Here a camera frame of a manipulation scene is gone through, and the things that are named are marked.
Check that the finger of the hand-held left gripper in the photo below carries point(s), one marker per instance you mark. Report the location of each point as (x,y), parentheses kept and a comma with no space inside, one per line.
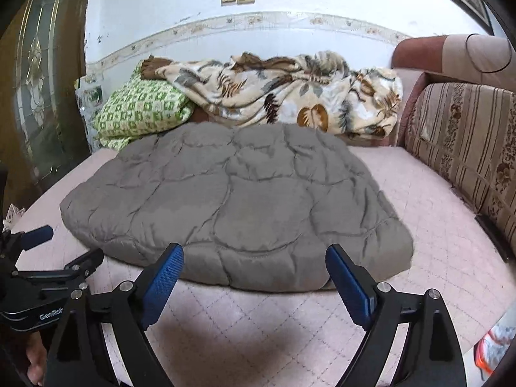
(86,262)
(38,236)

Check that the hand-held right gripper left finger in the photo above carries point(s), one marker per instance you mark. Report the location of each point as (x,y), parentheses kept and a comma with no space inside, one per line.
(161,286)

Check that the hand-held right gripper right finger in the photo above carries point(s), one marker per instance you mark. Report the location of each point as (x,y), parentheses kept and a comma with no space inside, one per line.
(348,286)

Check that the gray puffer jacket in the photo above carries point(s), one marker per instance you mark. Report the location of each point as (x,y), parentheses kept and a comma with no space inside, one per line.
(242,189)

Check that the person's left hand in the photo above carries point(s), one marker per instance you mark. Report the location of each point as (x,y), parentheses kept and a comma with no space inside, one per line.
(37,354)

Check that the white patterned gift bag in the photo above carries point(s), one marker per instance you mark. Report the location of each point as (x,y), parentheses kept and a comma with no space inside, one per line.
(14,211)

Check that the wooden door with glass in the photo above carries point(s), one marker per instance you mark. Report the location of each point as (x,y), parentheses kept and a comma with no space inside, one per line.
(40,88)

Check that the printed plastic sheet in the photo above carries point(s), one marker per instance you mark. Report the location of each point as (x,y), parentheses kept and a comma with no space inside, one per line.
(90,96)

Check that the orange gray sneaker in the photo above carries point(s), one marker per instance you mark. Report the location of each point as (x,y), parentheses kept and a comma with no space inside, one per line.
(492,346)

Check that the green patterned pillow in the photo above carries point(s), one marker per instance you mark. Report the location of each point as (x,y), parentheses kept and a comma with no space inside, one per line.
(141,109)

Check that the striped sofa cushion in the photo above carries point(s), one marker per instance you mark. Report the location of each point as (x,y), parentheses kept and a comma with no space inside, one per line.
(463,137)

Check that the leaf print blanket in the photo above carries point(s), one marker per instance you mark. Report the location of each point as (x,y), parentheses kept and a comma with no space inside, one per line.
(282,88)

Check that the brown sofa armrest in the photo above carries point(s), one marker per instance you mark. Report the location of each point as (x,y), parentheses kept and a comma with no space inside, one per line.
(463,56)

